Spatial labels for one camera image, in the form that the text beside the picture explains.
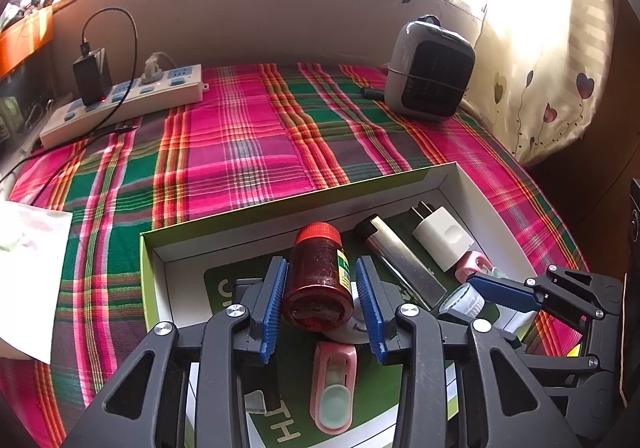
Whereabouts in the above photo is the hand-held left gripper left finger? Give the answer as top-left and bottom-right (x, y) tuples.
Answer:
(62, 255), (291, 448)

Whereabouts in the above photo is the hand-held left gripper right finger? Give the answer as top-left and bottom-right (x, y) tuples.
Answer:
(355, 255), (583, 448)

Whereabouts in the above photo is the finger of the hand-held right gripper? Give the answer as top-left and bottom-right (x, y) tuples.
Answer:
(467, 265), (626, 329)
(502, 331), (601, 374)

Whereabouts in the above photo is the small pink plastic piece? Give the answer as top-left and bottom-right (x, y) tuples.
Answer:
(455, 251), (493, 281)

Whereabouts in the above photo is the small bottle with white cap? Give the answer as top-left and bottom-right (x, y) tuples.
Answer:
(437, 283), (486, 321)

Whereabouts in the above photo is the brown jar with red cap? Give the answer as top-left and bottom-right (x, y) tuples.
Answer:
(281, 222), (355, 331)

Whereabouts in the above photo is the green cardboard box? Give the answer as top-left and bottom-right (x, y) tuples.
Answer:
(139, 161), (543, 448)

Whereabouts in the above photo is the pink clip with teal pad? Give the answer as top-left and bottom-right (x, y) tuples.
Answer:
(309, 340), (358, 434)

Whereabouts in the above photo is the silver black flashlight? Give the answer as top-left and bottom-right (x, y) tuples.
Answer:
(354, 213), (447, 311)

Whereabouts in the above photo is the white charger adapter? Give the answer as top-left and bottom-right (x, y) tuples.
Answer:
(410, 201), (475, 273)

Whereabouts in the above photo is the plaid blanket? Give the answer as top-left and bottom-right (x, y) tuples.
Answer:
(0, 62), (591, 448)

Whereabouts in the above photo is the grey space heater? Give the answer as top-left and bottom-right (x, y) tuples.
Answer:
(384, 16), (476, 121)

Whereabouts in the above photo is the heart print curtain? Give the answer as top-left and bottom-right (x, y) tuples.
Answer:
(465, 0), (617, 167)

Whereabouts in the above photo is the white paper sheet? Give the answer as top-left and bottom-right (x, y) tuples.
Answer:
(0, 201), (74, 362)

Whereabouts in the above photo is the white power strip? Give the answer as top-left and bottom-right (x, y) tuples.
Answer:
(39, 63), (211, 149)

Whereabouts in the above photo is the white plug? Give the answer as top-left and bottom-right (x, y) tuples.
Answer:
(140, 53), (176, 85)

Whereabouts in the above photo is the dark picture box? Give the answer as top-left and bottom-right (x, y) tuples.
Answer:
(0, 62), (52, 145)

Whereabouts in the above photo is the black power adapter with cable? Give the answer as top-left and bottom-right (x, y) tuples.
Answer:
(0, 7), (140, 189)

